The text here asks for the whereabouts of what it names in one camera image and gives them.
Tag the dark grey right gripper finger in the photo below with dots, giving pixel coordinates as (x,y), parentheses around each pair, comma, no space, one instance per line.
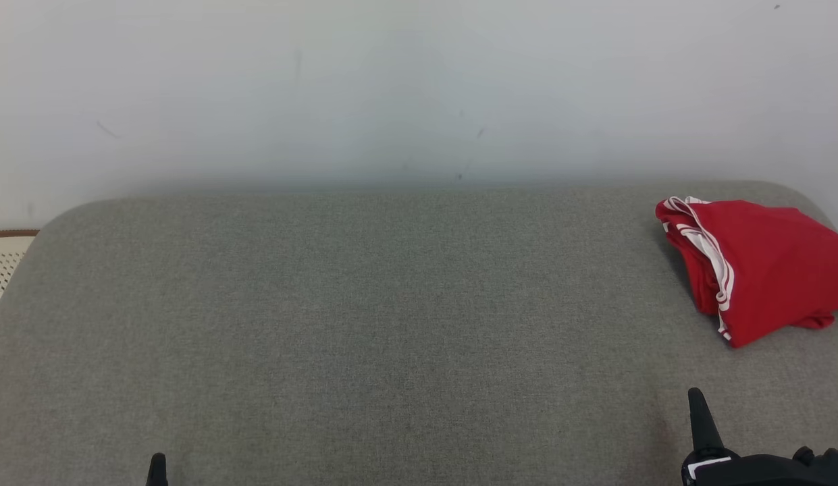
(703,432)

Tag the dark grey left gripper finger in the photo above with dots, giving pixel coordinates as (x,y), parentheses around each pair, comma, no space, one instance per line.
(157,472)

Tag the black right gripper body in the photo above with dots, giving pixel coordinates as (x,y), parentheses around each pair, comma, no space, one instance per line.
(763,472)

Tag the grey fabric sofa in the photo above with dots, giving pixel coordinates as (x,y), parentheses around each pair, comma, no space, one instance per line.
(391,324)

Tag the white perforated laundry basket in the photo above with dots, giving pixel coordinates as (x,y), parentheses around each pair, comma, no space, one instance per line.
(3,263)

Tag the red Bulls basketball jersey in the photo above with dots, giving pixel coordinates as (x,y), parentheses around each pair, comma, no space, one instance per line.
(763,263)

